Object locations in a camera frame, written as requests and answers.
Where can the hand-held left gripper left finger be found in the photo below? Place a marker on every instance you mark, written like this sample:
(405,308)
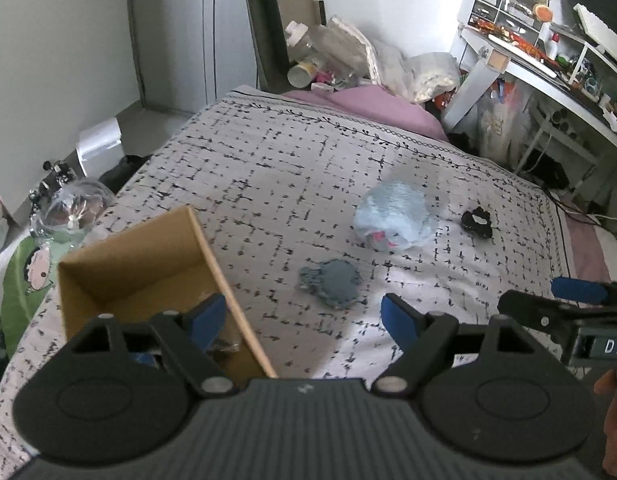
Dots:
(208,317)

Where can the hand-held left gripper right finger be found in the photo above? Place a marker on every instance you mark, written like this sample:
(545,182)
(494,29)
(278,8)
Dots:
(396,320)

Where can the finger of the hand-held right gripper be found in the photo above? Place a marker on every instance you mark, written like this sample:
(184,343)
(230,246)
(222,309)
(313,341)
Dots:
(533,310)
(576,290)

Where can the grey fuzzy cloth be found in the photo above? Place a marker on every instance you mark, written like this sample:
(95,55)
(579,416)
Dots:
(336,280)

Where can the blue and white packet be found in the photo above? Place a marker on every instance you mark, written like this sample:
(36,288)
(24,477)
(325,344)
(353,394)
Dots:
(143,358)

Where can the brown cardboard box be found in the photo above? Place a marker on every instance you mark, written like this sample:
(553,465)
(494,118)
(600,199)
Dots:
(138,255)

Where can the small black plush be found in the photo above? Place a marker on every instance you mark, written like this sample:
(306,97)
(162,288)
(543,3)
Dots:
(477,221)

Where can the white black-patterned bedspread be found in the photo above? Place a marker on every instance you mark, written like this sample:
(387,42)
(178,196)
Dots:
(263,170)

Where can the dark bag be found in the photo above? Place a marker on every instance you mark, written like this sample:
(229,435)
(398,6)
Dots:
(123,172)

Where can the clear plastic bag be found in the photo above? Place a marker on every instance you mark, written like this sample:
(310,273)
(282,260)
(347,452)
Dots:
(78,207)

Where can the white tote bag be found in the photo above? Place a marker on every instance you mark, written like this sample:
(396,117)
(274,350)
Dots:
(496,127)

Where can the green cartoon print bag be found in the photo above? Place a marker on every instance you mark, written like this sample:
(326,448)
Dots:
(26,285)

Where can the white box appliance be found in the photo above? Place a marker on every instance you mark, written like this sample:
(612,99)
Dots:
(99,147)

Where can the black tripod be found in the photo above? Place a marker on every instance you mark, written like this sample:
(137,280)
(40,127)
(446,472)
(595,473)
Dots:
(51,185)

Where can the white desk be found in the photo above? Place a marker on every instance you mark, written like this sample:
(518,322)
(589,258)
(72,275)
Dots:
(481,75)

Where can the white bottle with red cap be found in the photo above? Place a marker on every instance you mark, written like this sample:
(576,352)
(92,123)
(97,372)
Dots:
(553,47)

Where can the white crumpled plastic bag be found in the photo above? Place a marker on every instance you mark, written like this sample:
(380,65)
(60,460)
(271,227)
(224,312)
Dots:
(433,77)

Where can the white keyboard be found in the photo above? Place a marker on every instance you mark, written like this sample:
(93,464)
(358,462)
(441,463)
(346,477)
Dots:
(601,32)

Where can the paper cup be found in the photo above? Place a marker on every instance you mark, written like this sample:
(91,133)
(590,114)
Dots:
(301,75)

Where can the red paper decoration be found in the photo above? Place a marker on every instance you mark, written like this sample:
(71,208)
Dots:
(508,37)

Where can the clear bag of white sheets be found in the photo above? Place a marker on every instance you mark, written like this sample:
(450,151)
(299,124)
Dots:
(351,47)

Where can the orange round ornament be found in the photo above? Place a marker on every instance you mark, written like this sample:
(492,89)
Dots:
(542,13)

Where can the large clear plastic bottle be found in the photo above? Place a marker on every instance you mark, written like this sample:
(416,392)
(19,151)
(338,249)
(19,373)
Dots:
(308,45)

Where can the grey drawer organizer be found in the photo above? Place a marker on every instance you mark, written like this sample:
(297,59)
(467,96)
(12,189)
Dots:
(503,2)

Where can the folded dark table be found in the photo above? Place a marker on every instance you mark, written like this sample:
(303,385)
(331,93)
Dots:
(283,10)

